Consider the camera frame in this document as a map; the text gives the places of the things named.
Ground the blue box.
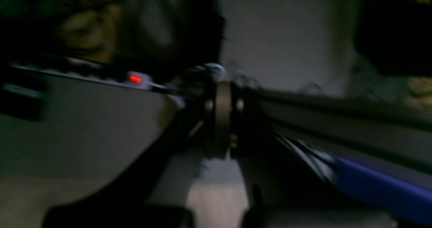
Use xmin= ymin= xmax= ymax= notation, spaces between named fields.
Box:
xmin=336 ymin=157 xmax=432 ymax=227

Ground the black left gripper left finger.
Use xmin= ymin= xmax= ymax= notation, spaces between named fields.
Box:
xmin=44 ymin=83 xmax=223 ymax=228

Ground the white power strip red switch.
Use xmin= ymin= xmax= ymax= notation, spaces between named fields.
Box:
xmin=12 ymin=63 xmax=172 ymax=94

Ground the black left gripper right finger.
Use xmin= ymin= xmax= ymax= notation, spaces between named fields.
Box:
xmin=231 ymin=84 xmax=338 ymax=228

